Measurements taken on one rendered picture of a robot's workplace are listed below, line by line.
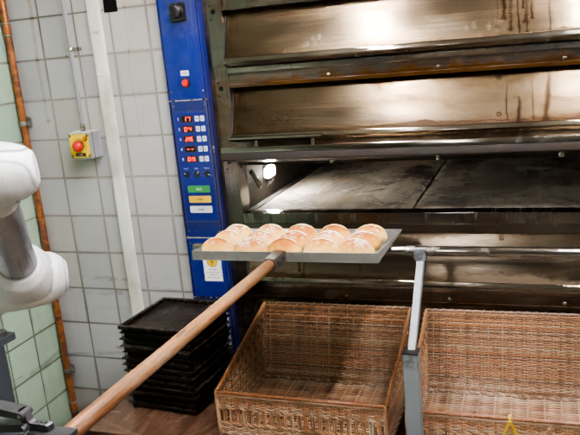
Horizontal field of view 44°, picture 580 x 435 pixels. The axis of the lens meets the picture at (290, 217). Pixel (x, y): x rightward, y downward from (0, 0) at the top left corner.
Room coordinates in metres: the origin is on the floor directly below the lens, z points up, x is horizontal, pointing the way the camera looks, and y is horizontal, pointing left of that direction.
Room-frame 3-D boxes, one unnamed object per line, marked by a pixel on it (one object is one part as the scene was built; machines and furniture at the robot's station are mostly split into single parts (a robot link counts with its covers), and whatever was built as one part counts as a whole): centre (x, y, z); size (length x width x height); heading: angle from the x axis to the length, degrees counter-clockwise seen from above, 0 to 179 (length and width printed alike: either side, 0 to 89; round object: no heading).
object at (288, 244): (1.94, 0.02, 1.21); 0.10 x 0.07 x 0.06; 68
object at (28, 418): (0.97, 0.41, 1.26); 0.05 x 0.01 x 0.03; 70
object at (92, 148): (2.70, 0.75, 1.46); 0.10 x 0.07 x 0.10; 70
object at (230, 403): (2.17, -0.05, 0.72); 0.56 x 0.49 x 0.28; 70
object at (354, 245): (1.87, -0.17, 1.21); 0.10 x 0.07 x 0.05; 71
